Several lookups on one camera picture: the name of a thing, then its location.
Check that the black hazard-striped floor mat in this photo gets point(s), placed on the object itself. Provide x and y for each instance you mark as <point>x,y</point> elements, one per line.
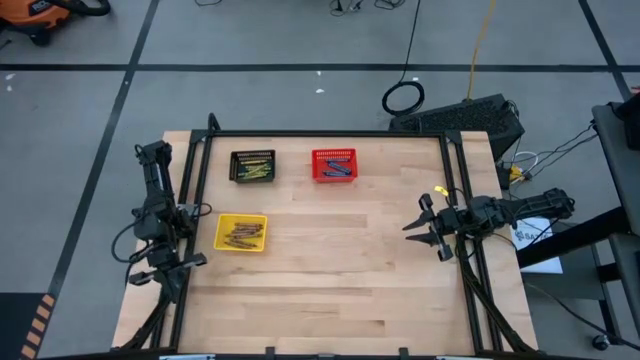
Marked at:
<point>15,325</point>

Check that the black object on side table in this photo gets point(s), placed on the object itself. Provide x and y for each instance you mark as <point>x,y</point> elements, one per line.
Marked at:
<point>632,125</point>

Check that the small yellow tag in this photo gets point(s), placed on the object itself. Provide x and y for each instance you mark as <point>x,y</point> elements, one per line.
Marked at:
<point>441,190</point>

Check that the orange shop vacuum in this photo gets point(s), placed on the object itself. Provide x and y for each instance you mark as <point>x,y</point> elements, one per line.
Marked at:
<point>30,17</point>

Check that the black plastic basket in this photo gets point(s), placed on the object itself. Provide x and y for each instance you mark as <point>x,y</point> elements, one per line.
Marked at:
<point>233,170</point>

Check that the black side table beam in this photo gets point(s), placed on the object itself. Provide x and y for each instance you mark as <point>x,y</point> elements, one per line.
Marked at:
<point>575,237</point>

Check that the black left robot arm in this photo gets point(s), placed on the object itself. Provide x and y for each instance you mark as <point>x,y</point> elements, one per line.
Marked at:
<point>157,200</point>

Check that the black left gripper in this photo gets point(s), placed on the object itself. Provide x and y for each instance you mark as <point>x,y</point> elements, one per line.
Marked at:
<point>165,262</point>

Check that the grey side table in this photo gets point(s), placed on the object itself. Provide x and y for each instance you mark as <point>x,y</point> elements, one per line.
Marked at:
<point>625,190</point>

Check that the black frame clamp tab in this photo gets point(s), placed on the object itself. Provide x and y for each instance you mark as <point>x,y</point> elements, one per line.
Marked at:
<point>270,351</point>
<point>404,352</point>

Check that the white paper sign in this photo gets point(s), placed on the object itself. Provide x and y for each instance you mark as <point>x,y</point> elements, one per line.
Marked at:
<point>542,260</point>

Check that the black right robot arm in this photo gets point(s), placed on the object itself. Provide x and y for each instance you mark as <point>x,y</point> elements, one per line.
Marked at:
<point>525,207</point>

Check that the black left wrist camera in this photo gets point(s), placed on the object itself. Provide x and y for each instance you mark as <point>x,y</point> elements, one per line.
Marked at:
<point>149,227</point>

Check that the brown crayon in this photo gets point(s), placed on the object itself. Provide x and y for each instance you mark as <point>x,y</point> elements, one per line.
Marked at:
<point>242,236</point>
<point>240,244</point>
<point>245,240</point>
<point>247,230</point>
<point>249,225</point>

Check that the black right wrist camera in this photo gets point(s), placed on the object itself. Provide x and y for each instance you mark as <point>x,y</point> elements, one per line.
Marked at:
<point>482,210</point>

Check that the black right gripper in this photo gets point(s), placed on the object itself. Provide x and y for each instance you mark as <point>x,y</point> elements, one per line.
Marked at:
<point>445,222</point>

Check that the black perforated computer case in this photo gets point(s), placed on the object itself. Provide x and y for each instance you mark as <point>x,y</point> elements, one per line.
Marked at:
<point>460,120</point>

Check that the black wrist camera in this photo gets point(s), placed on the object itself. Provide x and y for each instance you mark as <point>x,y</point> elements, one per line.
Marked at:
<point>482,210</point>
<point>149,227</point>

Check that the black caster wheel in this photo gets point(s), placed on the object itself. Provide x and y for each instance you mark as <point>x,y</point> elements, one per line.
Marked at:
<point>600,342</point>

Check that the yellow plug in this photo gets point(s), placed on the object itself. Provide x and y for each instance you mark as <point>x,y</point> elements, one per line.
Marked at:
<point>515,173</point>

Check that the red plastic basket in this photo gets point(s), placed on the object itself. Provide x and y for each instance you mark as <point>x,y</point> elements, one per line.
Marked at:
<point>317,167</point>

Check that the yellow plastic basket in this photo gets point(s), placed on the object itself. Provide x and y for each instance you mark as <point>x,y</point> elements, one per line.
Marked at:
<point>220,235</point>

